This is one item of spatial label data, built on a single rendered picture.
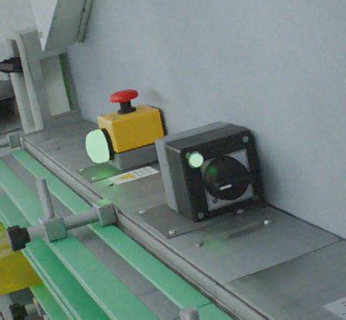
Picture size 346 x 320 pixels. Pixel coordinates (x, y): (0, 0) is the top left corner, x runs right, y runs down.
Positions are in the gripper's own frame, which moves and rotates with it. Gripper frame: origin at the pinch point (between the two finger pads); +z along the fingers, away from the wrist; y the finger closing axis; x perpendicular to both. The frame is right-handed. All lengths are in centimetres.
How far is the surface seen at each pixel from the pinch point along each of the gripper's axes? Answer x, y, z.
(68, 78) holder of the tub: -1.8, 9.4, 5.2
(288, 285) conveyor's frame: -10, 109, -1
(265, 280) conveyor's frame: -10, 107, -2
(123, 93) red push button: 0, 57, 1
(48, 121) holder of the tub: -10.0, 9.8, 1.5
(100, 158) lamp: -8, 58, -2
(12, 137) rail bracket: -12.2, 14.1, -6.2
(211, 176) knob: -5, 89, 0
